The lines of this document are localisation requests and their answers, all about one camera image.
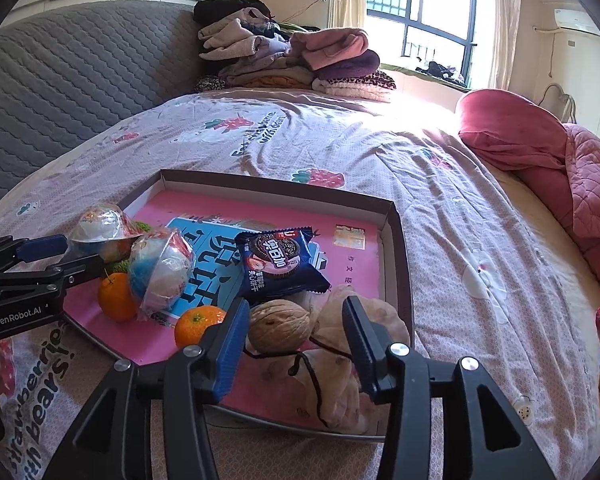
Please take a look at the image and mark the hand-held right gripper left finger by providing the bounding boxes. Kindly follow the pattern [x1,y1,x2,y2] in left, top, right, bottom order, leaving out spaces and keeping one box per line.
[45,297,251,480]

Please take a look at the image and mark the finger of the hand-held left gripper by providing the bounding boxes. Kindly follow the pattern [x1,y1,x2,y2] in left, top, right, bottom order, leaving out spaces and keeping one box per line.
[0,254,106,289]
[0,234,71,277]

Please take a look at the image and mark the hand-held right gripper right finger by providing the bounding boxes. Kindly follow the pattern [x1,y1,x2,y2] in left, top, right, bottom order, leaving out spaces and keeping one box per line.
[341,296,546,480]

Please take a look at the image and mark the orange mandarin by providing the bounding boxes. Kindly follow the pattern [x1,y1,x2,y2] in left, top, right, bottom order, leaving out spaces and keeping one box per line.
[97,271,140,322]
[174,306,227,350]

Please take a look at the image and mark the red ball toy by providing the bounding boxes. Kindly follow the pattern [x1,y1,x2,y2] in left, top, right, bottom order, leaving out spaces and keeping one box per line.
[69,202,143,263]

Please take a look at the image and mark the white drawstring pouch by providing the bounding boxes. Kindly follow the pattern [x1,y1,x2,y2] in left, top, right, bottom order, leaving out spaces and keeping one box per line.
[245,284,412,436]

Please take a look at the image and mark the brown walnut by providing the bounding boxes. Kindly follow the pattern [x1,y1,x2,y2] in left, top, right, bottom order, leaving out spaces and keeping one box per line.
[247,299,312,353]

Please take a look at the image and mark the blue ball toy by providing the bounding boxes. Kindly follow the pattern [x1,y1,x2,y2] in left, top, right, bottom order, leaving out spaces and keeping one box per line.
[127,227,197,321]

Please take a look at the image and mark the shallow cardboard box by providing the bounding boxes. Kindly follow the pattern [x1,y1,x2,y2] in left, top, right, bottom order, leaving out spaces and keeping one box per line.
[62,169,415,442]

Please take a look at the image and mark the dark blue cookie packet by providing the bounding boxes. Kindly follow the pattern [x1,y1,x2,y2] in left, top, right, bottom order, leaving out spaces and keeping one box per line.
[234,227,332,306]

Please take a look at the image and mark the pink book with blue label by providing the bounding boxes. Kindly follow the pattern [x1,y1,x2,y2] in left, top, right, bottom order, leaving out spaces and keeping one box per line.
[75,190,386,431]

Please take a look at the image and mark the grey quilted headboard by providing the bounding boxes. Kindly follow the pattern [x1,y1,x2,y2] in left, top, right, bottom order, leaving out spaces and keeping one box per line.
[0,0,206,221]

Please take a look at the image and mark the red pillow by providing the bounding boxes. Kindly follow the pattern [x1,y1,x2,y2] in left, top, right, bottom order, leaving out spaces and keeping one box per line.
[455,88,571,173]

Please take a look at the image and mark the pink quilted blanket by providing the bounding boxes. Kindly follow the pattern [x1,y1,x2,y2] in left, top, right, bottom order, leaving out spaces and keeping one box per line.
[517,122,600,308]

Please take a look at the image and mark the dark clothes on windowsill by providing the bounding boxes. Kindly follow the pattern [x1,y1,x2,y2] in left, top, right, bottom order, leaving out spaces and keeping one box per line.
[415,60,468,83]

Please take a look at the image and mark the pile of folded clothes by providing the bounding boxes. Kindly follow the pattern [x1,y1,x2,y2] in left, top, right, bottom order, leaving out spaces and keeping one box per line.
[193,0,397,103]

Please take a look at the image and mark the straight cream curtain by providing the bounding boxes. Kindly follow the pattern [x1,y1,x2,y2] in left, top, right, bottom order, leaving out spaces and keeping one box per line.
[485,0,523,92]

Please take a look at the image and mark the white air conditioner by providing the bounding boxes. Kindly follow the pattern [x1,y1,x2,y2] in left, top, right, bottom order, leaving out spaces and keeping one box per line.
[554,7,600,37]

